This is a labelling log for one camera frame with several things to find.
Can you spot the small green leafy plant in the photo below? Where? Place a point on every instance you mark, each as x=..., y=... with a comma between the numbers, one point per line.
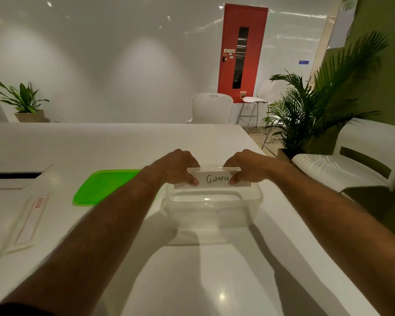
x=24, y=98

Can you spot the red door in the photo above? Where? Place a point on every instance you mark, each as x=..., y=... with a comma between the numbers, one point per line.
x=227, y=69

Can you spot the large clear plastic container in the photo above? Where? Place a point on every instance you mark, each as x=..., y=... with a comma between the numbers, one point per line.
x=210, y=222

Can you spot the person's right forearm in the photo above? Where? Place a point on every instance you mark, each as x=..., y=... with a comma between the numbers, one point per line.
x=342, y=233

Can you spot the person's left hand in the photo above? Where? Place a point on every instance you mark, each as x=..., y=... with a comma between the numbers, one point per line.
x=174, y=167

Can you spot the person's right hand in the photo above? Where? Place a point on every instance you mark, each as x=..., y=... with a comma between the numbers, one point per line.
x=256, y=167

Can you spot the white chair with metal legs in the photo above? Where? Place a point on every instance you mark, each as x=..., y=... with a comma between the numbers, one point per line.
x=332, y=171

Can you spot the green plastic lid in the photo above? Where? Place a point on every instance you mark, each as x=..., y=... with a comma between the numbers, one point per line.
x=102, y=187

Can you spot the green palm plant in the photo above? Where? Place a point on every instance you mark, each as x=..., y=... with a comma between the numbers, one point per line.
x=299, y=118

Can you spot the white bar stool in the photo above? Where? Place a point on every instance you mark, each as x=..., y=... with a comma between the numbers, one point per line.
x=253, y=99

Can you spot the white perforated chair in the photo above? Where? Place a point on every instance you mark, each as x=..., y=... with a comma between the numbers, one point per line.
x=210, y=110

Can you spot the white paper poster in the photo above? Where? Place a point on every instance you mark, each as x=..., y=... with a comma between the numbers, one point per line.
x=344, y=22

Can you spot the person's left forearm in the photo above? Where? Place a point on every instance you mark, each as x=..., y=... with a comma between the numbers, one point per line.
x=85, y=253

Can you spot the small beige planter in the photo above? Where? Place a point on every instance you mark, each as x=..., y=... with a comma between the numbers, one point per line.
x=31, y=116

